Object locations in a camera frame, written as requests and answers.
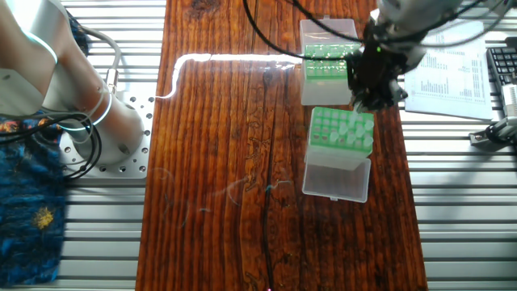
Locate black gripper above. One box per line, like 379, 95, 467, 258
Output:
346, 36, 410, 114

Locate tall green pipette tip holder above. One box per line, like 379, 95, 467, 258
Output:
301, 106, 377, 204

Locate printed white paper sheet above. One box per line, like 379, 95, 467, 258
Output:
402, 23, 494, 122

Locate black keyboard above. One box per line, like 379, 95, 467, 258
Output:
485, 47, 517, 86

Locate brown wooden board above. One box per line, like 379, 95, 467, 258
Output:
136, 0, 429, 291

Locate blue patterned cloth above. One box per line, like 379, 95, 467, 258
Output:
0, 105, 69, 284

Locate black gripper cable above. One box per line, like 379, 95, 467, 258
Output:
241, 0, 517, 64

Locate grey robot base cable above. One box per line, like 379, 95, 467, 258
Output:
77, 28, 124, 106

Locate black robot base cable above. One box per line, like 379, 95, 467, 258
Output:
32, 113, 99, 180

